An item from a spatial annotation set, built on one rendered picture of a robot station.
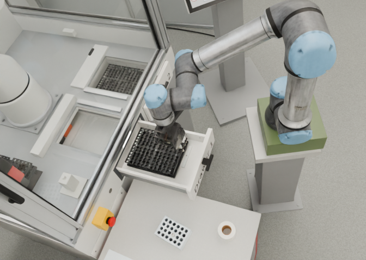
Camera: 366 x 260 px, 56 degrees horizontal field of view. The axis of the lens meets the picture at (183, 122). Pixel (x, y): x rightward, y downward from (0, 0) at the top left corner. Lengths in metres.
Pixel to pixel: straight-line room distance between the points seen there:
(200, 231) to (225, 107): 1.31
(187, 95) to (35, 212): 0.57
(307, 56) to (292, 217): 1.47
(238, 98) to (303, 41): 1.71
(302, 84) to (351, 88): 1.73
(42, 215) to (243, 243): 0.74
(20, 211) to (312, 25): 0.93
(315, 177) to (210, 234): 1.11
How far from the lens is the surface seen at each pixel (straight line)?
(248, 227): 1.46
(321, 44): 0.94
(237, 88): 2.67
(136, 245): 1.51
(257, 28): 1.08
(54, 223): 1.24
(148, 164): 1.45
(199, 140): 1.52
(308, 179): 2.37
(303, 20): 0.99
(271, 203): 2.27
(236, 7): 2.13
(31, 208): 1.12
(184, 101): 1.08
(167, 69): 1.72
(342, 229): 2.30
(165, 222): 1.46
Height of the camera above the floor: 2.17
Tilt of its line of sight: 57 degrees down
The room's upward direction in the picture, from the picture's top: 18 degrees counter-clockwise
